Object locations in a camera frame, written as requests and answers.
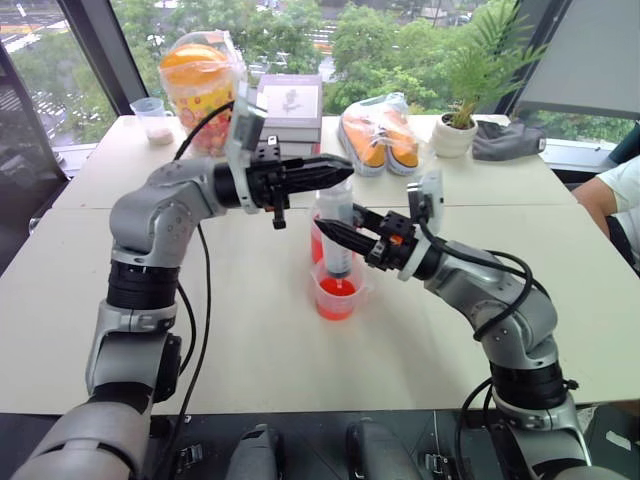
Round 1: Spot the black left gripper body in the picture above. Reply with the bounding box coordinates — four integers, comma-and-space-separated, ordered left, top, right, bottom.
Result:
247, 136, 295, 231

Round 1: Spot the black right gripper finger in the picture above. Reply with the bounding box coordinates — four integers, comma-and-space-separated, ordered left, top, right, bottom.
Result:
351, 202, 390, 233
315, 218, 382, 259

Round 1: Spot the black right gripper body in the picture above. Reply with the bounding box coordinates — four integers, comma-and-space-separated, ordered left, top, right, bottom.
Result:
366, 209, 420, 272

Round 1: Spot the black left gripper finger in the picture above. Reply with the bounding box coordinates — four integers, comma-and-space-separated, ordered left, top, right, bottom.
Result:
281, 153, 356, 177
283, 171, 355, 194

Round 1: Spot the clear plastic syringe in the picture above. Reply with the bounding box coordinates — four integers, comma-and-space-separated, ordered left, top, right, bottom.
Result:
314, 178, 359, 292

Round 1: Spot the short cup with red liquid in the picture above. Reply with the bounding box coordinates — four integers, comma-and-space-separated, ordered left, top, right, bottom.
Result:
309, 261, 374, 322

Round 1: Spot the small bluish measuring cup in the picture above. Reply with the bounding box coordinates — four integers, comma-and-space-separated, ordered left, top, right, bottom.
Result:
129, 96, 175, 147

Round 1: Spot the white book stack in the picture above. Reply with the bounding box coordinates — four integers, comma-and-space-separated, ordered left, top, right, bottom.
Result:
258, 117, 322, 157

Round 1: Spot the orange canvas shoe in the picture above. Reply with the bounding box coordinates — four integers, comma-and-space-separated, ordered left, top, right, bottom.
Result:
339, 112, 390, 178
383, 109, 420, 177

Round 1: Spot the grey box with flower print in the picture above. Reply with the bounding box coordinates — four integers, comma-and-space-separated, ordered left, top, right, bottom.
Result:
254, 74, 325, 122

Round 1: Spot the clear plastic shoe bag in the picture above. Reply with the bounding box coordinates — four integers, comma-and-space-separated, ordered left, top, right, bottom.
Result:
338, 91, 422, 178

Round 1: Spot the white ribbed plant pot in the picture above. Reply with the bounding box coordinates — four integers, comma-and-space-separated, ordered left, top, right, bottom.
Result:
430, 112, 479, 159

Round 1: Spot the orange snack jar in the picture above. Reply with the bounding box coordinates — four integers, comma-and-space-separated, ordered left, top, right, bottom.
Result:
158, 30, 249, 159

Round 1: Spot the grey folded cloth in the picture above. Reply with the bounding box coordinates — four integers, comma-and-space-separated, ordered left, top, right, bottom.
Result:
471, 119, 547, 163

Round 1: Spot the green potted palm plant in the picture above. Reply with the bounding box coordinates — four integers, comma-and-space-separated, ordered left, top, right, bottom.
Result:
439, 0, 549, 129

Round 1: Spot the person in white shirt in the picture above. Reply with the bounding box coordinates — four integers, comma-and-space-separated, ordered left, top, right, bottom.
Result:
571, 154, 640, 277

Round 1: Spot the black mesh office chair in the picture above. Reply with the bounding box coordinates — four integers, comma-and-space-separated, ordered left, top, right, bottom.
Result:
0, 47, 70, 277

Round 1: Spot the grey roller blind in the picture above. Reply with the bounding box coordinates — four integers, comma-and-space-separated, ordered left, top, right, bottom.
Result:
518, 0, 640, 120

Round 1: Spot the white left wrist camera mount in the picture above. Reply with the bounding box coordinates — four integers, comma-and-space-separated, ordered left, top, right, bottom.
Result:
222, 82, 270, 216

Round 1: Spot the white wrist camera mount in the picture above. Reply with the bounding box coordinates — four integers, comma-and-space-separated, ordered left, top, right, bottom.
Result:
397, 169, 446, 281
222, 82, 270, 216

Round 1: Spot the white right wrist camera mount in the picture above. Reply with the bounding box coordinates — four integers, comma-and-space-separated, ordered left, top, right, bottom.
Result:
397, 169, 446, 281

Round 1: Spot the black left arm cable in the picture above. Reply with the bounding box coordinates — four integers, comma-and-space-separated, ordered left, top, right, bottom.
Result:
149, 98, 239, 480

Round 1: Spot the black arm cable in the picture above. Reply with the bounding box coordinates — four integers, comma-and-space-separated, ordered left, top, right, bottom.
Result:
149, 98, 239, 480
418, 218, 537, 480

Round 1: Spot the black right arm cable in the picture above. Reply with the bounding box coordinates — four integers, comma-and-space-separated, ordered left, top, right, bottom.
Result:
418, 218, 537, 480

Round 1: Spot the dark window frame post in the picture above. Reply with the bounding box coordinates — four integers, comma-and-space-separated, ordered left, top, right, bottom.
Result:
56, 0, 152, 117

